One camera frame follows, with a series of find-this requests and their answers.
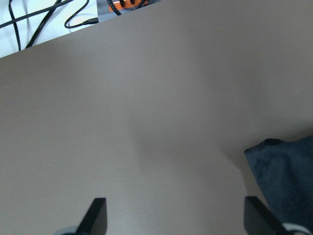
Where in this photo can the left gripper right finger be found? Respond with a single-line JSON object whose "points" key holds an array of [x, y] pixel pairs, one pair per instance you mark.
{"points": [[259, 220]]}

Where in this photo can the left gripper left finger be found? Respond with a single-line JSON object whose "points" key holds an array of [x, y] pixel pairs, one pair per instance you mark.
{"points": [[95, 219]]}

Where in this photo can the black printed t-shirt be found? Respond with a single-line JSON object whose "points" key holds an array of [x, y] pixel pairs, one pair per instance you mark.
{"points": [[283, 171]]}

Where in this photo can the orange power strip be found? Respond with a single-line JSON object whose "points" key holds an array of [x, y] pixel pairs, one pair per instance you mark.
{"points": [[116, 6]]}

